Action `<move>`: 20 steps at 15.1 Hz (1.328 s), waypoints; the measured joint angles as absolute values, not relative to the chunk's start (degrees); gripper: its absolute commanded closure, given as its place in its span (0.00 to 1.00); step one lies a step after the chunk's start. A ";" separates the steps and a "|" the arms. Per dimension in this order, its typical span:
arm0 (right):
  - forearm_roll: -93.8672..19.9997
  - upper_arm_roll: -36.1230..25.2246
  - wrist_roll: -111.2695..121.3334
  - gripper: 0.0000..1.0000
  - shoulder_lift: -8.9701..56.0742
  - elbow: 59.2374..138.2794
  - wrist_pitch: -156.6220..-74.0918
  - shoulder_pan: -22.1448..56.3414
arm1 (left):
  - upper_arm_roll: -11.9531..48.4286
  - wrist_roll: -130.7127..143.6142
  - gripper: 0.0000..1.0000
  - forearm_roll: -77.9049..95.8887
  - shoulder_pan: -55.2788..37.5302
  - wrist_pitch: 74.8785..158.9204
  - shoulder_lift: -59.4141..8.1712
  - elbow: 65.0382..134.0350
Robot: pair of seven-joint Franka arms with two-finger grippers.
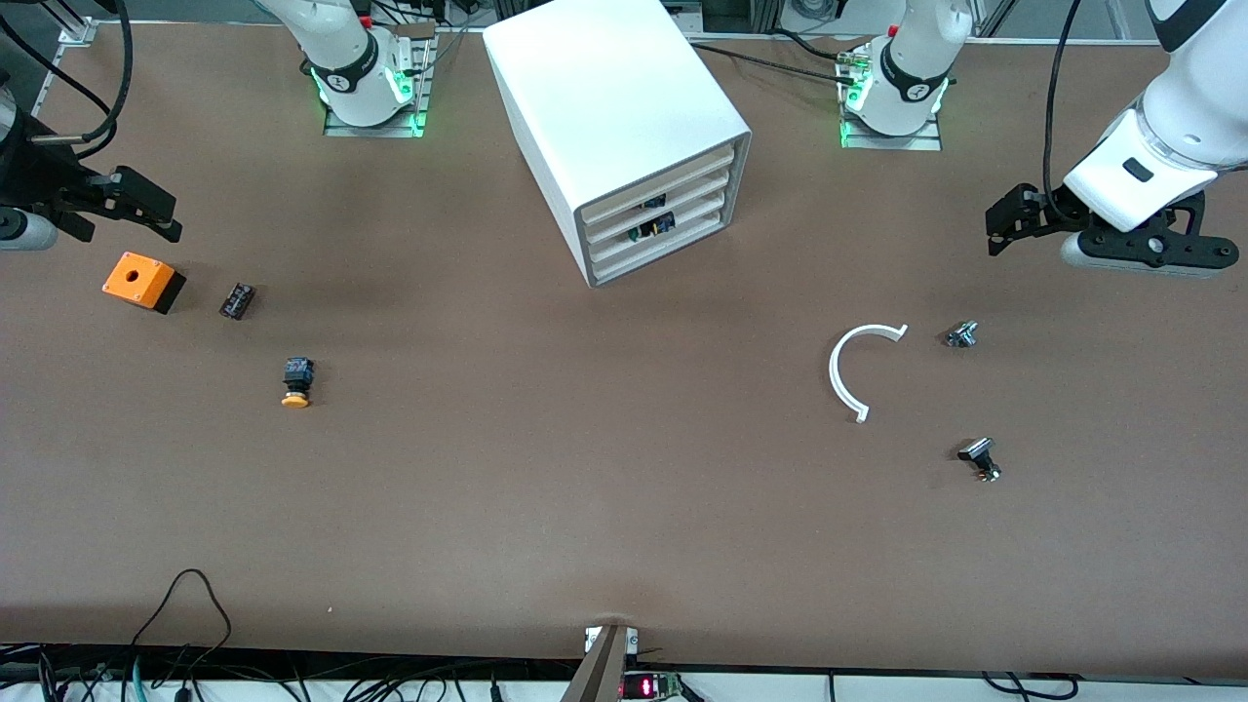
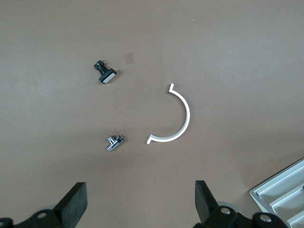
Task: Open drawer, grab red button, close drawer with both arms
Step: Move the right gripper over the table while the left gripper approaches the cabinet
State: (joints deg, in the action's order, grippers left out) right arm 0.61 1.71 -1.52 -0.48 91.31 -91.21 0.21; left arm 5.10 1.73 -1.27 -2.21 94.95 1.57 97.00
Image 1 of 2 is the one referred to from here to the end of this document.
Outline short black table cable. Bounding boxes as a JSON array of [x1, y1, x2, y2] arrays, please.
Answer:
[[775, 29, 859, 61]]

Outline orange button enclosure box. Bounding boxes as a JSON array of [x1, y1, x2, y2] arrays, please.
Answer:
[[101, 251, 187, 316]]

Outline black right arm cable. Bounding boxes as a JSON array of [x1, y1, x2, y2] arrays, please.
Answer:
[[0, 0, 135, 162]]

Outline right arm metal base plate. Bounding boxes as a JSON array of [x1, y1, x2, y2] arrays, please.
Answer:
[[322, 21, 437, 138]]

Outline black silver selector switch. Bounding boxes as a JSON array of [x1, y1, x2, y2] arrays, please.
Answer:
[[956, 437, 1003, 485]]

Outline white curved plastic arc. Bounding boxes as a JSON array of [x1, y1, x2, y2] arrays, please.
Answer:
[[828, 323, 910, 425]]

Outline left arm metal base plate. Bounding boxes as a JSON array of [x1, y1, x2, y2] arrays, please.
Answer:
[[838, 39, 945, 152]]

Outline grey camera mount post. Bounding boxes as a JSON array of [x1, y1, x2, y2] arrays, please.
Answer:
[[561, 625, 633, 702]]

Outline long black table cable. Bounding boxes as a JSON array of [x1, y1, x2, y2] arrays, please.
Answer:
[[687, 41, 864, 87]]

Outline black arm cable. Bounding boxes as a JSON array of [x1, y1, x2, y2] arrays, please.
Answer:
[[1041, 0, 1085, 201], [0, 0, 135, 162]]

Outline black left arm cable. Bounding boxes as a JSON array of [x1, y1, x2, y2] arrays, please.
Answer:
[[1041, 0, 1085, 201]]

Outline looped thin black cable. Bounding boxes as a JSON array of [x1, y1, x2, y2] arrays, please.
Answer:
[[127, 567, 235, 679]]

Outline yellow mushroom push button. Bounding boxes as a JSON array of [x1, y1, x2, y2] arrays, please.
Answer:
[[281, 357, 316, 410]]

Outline white scoop-front drawer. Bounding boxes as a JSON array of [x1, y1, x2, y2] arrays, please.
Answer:
[[588, 165, 736, 249]]

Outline small device with red display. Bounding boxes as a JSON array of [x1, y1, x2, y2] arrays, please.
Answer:
[[620, 671, 688, 702]]

